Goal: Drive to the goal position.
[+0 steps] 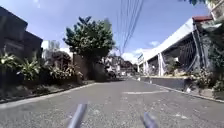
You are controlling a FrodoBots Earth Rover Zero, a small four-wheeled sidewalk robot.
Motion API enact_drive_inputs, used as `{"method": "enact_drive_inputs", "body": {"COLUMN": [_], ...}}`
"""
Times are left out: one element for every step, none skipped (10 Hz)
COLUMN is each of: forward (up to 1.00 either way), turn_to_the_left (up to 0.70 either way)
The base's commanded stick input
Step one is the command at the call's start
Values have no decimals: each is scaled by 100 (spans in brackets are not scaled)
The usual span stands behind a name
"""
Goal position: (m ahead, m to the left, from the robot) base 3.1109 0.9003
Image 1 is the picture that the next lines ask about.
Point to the concrete kerb strip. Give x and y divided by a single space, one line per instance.
40 96

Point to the dark building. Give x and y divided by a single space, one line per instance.
16 43

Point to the bush by wall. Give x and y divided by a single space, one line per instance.
210 73

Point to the low grey wall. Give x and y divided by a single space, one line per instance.
163 82

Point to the row of leafy plants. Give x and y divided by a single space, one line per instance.
36 71

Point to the robot's own part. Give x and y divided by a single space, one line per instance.
149 121
77 116

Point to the white roofed building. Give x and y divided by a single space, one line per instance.
176 50

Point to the large green tree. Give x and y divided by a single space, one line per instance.
89 41

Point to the grey asphalt road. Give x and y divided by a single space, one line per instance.
113 103

